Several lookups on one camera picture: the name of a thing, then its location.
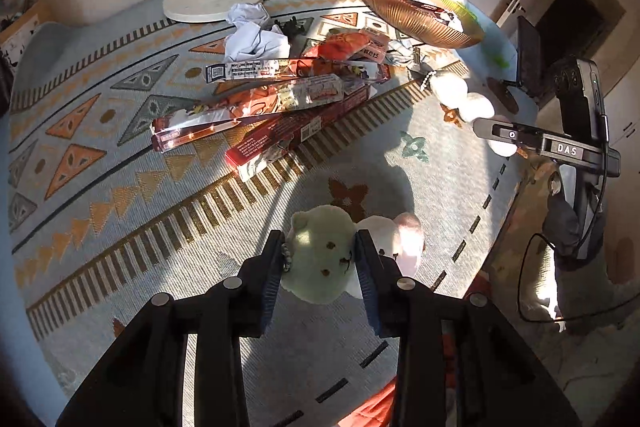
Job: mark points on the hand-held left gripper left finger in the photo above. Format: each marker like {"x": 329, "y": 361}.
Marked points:
{"x": 272, "y": 277}

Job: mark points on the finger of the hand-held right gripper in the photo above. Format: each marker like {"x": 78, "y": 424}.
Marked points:
{"x": 510, "y": 134}

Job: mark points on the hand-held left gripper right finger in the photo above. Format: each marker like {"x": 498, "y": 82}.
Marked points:
{"x": 367, "y": 277}

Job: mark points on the white and pink plush toy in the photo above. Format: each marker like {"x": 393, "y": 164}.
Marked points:
{"x": 400, "y": 237}

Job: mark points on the pale green plush bear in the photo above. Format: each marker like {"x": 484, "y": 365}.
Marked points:
{"x": 320, "y": 247}

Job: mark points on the dark red long box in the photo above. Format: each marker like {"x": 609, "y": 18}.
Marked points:
{"x": 295, "y": 134}

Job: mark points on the amber ribbed glass bowl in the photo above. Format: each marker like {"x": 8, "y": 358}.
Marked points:
{"x": 415, "y": 24}

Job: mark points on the shiny red long box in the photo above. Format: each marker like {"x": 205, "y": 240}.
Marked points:
{"x": 200, "y": 132}

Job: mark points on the orange-red snack bag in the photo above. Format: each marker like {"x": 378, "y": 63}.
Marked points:
{"x": 345, "y": 44}

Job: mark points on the long box with white label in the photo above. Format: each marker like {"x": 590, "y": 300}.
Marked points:
{"x": 315, "y": 92}

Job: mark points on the striped snack wrapper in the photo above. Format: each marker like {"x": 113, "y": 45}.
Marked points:
{"x": 250, "y": 69}

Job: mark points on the large bluish paper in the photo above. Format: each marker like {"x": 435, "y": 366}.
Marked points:
{"x": 257, "y": 42}

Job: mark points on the person's right forearm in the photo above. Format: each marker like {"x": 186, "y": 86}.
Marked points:
{"x": 562, "y": 222}

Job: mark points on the small white plush toy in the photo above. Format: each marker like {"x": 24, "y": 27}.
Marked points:
{"x": 477, "y": 107}
{"x": 500, "y": 147}
{"x": 450, "y": 88}

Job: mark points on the red cloth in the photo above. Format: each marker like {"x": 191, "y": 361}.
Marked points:
{"x": 375, "y": 407}

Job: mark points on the patterned woven mat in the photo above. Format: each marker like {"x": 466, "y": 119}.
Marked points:
{"x": 150, "y": 207}

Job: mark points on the red snack packet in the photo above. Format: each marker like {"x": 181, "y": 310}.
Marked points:
{"x": 430, "y": 9}

